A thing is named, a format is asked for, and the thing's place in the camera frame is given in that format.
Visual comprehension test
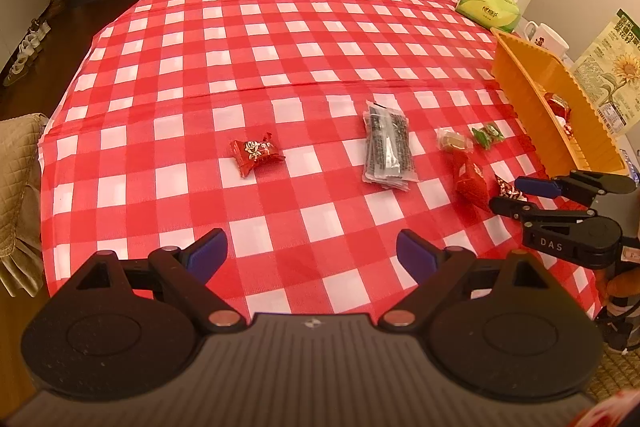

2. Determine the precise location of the beige candy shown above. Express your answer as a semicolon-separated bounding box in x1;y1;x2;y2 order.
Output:
436;128;473;152

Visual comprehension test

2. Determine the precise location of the person's right hand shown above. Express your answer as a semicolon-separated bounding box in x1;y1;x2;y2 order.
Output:
606;269;640;304

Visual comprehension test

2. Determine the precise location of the blue white box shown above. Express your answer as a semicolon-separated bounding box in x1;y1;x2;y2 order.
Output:
617;149;640;188

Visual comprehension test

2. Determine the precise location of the red square snack packet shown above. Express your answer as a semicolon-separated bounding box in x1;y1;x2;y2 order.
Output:
452;152;493;212

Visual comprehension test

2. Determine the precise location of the orange plastic tray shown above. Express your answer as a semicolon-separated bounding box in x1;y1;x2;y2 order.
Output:
490;27;628;178

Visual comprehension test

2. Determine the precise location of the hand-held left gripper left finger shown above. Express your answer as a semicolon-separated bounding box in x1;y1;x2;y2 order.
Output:
75;229;246;332

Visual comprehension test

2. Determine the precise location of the dark red candy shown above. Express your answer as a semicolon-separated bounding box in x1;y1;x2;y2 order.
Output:
495;174;528;202

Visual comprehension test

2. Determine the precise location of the quilted beige chair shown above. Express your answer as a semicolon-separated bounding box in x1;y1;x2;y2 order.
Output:
0;112;48;298

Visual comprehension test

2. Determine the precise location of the pair of light shoes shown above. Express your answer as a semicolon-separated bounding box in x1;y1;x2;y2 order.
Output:
2;19;51;88

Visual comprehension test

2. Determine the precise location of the red candy white print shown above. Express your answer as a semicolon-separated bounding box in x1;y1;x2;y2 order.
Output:
230;132;287;178

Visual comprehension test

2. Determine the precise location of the green tissue pack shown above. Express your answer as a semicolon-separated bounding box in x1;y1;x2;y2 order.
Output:
455;0;523;34

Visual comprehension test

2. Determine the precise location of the clear black-printed packet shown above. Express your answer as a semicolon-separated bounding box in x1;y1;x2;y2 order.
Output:
362;101;418;192

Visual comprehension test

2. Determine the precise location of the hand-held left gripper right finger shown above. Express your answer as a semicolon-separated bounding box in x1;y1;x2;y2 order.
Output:
382;230;558;330

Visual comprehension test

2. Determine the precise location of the green candy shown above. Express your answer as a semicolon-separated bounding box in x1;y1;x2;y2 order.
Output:
472;123;506;150

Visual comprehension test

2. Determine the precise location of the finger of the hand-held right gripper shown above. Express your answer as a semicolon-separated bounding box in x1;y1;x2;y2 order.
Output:
489;197;598;230
515;170;638;198

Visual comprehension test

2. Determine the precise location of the red checkered tablecloth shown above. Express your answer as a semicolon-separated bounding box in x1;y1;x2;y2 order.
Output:
37;0;606;323

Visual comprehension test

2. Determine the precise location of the sunflower seed bag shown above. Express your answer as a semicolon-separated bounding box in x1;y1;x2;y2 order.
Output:
570;9;640;138

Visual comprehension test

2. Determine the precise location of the white mug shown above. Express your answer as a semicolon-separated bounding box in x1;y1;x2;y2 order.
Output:
522;21;571;60

